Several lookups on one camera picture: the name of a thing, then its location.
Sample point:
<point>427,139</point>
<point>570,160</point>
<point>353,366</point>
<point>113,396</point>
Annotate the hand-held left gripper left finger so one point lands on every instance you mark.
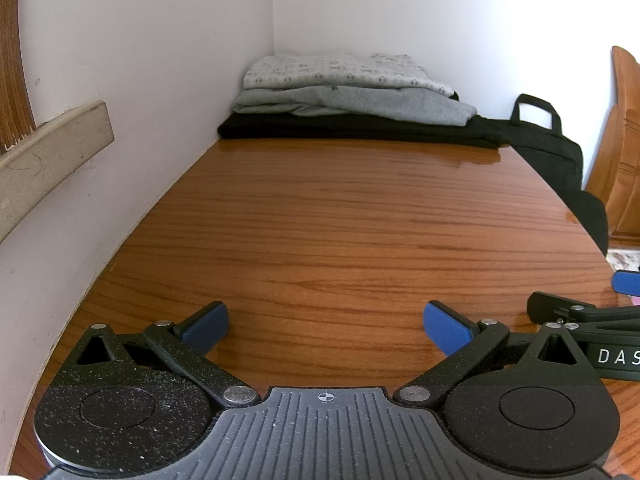
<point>207,325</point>

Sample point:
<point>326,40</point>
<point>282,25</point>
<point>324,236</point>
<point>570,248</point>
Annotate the black bag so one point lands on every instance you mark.
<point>555,160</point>

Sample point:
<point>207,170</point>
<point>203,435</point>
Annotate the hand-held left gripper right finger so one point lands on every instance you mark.
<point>444,327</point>

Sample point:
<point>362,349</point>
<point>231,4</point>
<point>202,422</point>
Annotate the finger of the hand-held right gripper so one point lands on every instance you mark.
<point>627,283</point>
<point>555,306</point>

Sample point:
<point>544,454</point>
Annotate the grey printed t-shirt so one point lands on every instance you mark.
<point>360,102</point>

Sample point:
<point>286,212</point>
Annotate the wooden cabinet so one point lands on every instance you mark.
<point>622,160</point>

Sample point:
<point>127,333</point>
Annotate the wooden window frame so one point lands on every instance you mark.
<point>15,75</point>

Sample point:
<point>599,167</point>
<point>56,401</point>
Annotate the black folded garment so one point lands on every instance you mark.
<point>350,130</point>

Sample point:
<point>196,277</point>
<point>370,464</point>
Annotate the white patterned hoodie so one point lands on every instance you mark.
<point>340,70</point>

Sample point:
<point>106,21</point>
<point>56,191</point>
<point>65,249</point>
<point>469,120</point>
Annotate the beige window sill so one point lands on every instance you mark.
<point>50,160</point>

